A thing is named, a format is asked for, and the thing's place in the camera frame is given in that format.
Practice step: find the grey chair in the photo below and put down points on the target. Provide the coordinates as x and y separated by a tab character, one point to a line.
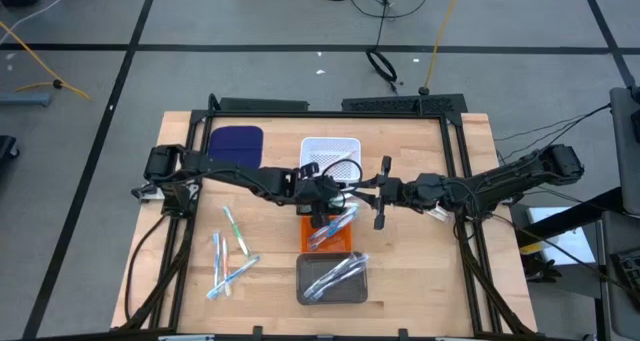
627	156

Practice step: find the green packaged toothbrush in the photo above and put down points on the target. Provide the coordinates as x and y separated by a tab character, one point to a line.
236	231

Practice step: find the white label strip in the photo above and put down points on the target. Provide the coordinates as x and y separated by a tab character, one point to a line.
185	338

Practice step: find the grey translucent plastic tray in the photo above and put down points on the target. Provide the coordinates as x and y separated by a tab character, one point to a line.
315	263

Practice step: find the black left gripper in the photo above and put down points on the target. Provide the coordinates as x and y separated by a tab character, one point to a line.
300	196

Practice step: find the grey furniture panel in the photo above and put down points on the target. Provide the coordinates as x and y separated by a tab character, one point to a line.
620	321

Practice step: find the black edge clamp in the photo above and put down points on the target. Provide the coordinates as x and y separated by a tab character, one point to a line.
258	332
403	333

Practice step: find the black keyboard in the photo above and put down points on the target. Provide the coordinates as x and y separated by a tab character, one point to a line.
627	271

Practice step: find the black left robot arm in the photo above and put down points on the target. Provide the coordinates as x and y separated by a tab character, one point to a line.
225	168

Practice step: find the white perforated plastic basket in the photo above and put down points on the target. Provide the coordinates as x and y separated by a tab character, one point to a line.
325	142

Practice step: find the grey floor bar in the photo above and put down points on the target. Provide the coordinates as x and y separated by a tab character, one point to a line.
25	99

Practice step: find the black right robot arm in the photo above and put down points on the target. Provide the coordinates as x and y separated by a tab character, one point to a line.
500	181

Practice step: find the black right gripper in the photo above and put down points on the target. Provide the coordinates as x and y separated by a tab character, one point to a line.
395	193

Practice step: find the silver arm base bracket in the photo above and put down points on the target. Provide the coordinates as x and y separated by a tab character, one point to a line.
147	193

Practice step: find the navy blue cloth mat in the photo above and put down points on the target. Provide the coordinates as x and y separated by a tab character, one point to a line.
235	143

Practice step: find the black slanted bar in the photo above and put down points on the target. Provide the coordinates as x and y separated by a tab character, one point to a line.
575	216

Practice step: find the black caster foot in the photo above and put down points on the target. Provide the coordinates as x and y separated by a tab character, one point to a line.
7	146

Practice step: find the orange perforated plastic basket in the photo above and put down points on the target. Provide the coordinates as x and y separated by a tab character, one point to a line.
306	241

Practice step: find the purple packaged toothbrush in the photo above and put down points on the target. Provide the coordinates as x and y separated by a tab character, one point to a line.
340	282
357	258
332	276

